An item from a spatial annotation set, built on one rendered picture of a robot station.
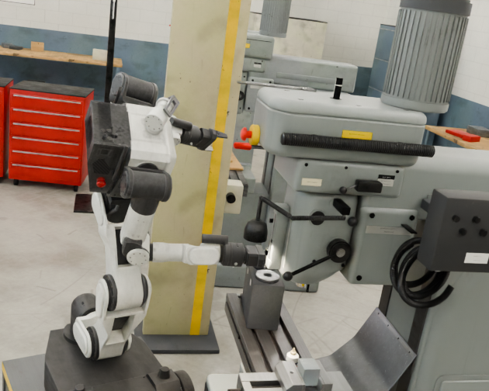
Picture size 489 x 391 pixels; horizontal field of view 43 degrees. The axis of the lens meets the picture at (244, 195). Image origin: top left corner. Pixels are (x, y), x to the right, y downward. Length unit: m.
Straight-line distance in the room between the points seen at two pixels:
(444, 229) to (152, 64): 9.39
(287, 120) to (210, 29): 1.85
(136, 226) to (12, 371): 1.20
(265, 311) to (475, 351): 0.74
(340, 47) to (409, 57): 9.64
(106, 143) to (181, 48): 1.49
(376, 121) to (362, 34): 9.86
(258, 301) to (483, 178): 0.91
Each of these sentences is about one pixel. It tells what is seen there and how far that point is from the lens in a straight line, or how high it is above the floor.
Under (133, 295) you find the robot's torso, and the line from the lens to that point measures 2.40.
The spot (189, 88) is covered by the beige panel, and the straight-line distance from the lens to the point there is 3.49.
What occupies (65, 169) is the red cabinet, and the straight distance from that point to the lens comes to 6.46.
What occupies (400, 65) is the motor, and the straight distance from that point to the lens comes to 1.86.
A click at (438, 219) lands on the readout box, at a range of 1.67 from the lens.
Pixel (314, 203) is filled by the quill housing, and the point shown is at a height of 1.59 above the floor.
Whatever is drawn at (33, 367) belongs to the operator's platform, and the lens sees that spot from 3.08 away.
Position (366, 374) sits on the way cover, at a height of 0.96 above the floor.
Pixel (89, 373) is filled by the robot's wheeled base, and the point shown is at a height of 0.57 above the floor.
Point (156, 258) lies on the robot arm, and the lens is 2.21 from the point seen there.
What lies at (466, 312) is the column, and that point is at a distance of 2.08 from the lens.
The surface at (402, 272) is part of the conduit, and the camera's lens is 1.79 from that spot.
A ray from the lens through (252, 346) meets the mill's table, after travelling 2.26.
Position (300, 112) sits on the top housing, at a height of 1.86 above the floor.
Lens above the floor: 2.14
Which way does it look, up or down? 18 degrees down
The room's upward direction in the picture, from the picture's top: 8 degrees clockwise
